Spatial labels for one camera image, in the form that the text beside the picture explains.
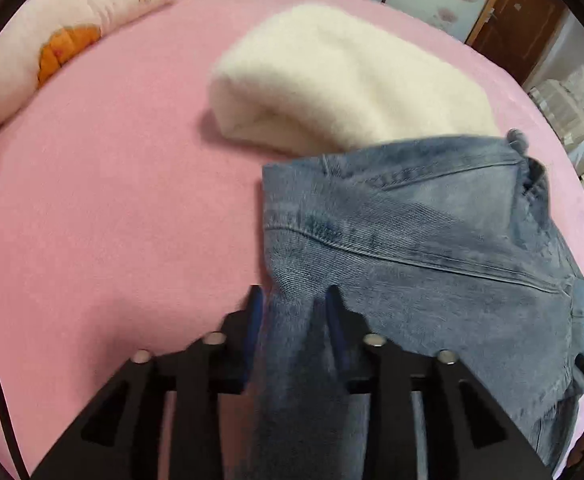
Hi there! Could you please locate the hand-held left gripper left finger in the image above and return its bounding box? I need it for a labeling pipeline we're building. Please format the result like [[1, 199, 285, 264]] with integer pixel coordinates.
[[32, 285, 265, 480]]

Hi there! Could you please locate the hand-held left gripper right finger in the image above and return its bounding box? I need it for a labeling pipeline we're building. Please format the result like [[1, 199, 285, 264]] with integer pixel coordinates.
[[324, 287, 555, 480]]

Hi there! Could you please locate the blue denim jacket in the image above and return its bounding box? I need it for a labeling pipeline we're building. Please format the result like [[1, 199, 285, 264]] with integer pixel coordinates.
[[249, 132, 584, 480]]

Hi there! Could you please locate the pink bed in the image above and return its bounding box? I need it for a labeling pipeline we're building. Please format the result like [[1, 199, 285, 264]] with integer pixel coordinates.
[[0, 0, 584, 480]]

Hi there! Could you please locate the white fluffy folded garment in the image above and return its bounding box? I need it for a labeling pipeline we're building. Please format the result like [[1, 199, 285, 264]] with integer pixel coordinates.
[[207, 2, 503, 156]]

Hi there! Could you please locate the lace covered furniture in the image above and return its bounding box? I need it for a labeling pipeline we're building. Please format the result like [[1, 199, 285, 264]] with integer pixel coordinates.
[[527, 65, 584, 261]]

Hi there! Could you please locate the brown wooden door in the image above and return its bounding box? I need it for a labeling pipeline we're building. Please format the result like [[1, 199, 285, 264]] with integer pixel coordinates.
[[467, 0, 569, 86]]

